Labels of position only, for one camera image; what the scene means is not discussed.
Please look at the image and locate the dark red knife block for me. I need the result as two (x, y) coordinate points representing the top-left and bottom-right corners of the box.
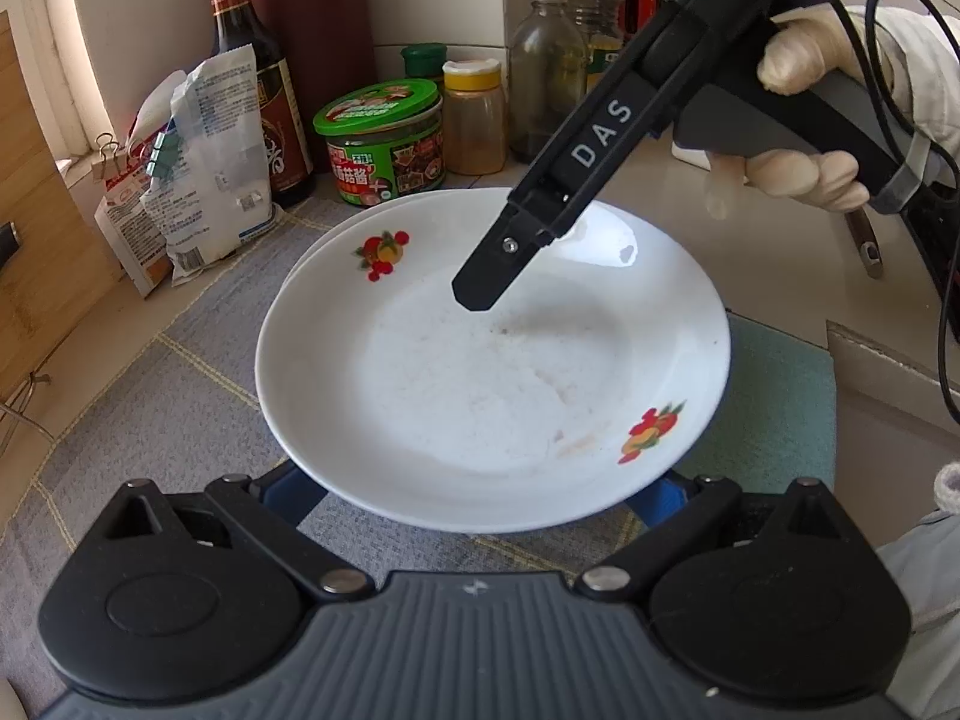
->
(240, 0), (376, 137)

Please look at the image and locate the red cap oil bottle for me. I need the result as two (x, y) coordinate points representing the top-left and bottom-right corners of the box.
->
(510, 0), (591, 164)

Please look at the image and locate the green lid sauce jar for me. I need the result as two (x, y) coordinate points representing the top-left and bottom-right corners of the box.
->
(313, 80), (449, 209)

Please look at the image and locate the yellow label oil bottle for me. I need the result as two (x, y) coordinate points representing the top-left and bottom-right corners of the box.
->
(574, 0), (629, 77)

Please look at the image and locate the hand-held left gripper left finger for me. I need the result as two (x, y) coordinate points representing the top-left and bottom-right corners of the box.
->
(101, 459), (372, 602)

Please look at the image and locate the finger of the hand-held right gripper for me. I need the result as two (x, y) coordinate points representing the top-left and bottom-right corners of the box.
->
(452, 199), (578, 312)

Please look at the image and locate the person's right hand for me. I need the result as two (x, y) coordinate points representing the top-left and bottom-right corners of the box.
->
(705, 4), (897, 220)

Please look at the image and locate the yellow lid spice jar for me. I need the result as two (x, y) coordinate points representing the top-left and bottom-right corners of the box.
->
(442, 60), (507, 175)

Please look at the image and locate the black cable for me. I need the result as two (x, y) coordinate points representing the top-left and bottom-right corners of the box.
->
(862, 0), (960, 425)

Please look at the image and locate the grey plaid drying mat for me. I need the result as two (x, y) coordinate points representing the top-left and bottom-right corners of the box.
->
(0, 199), (837, 713)

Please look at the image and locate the white printed bag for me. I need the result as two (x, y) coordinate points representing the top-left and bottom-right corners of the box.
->
(142, 45), (276, 286)

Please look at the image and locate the green cap bottle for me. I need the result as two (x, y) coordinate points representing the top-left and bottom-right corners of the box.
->
(401, 43), (449, 85)

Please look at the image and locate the metal utensil handle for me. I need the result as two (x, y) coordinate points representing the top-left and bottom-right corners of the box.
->
(846, 208), (886, 281)

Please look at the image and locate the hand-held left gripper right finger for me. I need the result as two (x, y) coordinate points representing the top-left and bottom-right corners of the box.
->
(576, 471), (837, 601)

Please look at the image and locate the metal wire rack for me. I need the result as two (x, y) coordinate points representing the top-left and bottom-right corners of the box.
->
(0, 373), (55, 440)

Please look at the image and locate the white plate fruit print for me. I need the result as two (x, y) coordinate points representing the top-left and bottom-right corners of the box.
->
(255, 187), (732, 537)

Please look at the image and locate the clipped red white bag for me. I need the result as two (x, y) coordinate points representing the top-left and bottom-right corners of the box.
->
(94, 131), (177, 299)

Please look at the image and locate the person's right forearm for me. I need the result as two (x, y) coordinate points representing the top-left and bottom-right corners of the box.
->
(862, 4), (960, 166)

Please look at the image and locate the bamboo cutting board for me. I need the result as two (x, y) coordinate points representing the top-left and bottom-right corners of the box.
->
(0, 11), (125, 406)

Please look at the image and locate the dark soy sauce bottle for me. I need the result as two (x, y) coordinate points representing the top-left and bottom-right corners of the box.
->
(201, 0), (316, 209)

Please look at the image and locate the person's light clothing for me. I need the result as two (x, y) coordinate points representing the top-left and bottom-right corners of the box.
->
(874, 463), (960, 720)

